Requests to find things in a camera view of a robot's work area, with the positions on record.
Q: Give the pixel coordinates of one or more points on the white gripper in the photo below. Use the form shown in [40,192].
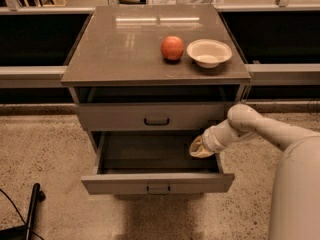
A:
[210,141]

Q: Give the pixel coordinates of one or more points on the grey drawer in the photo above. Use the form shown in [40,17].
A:
[150,116]
[154,163]

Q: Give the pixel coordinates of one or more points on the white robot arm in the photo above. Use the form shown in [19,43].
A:
[295,206]

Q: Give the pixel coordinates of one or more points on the grey drawer cabinet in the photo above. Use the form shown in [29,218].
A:
[118,59]

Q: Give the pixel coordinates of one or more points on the white paper bowl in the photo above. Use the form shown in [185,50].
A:
[209,53]

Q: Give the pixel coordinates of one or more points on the red apple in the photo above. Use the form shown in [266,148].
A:
[172,48]

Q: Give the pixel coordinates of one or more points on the black base leg left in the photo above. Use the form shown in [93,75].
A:
[26,230]

